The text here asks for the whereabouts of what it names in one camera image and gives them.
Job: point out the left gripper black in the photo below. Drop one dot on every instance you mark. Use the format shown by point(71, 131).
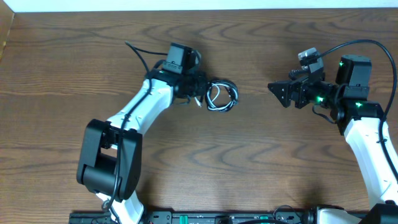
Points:
point(196, 86)

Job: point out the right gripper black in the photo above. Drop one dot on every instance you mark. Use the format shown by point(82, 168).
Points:
point(300, 84)

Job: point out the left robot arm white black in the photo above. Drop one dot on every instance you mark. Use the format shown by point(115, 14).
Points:
point(111, 153)

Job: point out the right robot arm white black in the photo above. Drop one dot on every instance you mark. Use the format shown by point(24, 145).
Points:
point(360, 123)

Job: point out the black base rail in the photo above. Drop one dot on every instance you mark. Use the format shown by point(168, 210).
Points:
point(163, 216)

